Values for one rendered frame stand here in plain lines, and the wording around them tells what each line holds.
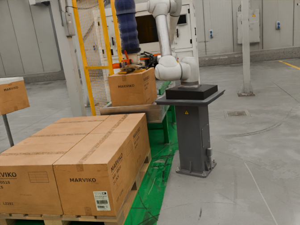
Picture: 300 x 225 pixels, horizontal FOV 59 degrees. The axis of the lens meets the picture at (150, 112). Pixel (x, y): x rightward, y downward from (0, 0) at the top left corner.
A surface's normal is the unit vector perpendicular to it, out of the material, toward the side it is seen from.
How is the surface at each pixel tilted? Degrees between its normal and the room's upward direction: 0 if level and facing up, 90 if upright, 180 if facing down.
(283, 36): 90
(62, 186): 90
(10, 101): 90
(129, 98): 90
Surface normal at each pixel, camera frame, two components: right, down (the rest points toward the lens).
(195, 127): -0.53, 0.28
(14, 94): 0.86, 0.03
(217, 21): -0.22, 0.28
